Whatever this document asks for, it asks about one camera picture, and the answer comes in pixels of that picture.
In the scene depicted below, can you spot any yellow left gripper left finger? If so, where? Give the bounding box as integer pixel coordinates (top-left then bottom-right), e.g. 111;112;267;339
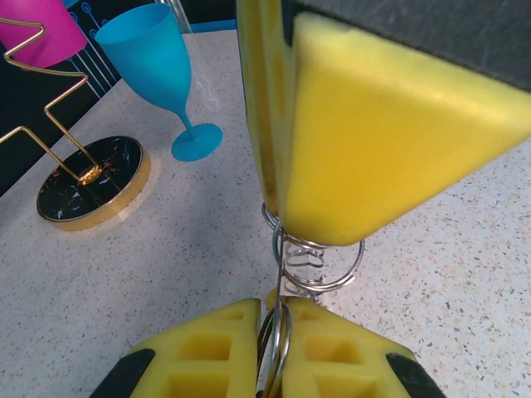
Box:
94;298;263;398

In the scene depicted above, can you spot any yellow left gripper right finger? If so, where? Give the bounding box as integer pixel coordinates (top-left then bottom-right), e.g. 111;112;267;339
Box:
281;297;447;398

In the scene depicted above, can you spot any key bunch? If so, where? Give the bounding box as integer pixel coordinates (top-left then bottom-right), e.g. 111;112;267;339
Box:
256;205;367;398

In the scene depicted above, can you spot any blue plastic goblet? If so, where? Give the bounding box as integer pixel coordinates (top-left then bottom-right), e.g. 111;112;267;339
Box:
94;2;224;162

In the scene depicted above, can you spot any pink plastic goblet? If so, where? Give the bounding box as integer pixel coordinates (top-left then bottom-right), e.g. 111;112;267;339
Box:
0;0;89;70

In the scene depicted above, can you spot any gold wire glass rack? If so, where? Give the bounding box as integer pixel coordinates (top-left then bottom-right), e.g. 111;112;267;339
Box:
0;22;153;232

